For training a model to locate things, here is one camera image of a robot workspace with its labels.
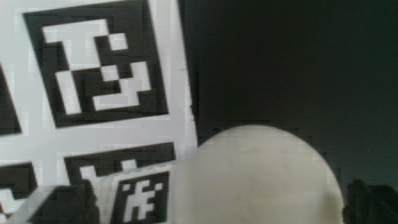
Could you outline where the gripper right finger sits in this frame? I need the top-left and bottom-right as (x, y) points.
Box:
(342, 179), (398, 224)

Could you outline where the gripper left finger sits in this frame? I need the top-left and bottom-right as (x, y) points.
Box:
(5, 181), (101, 224)

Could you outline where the white lamp bulb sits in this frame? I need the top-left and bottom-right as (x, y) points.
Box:
(93, 124), (346, 224)

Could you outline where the white marker sheet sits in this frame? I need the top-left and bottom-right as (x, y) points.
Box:
(0, 0), (197, 217)

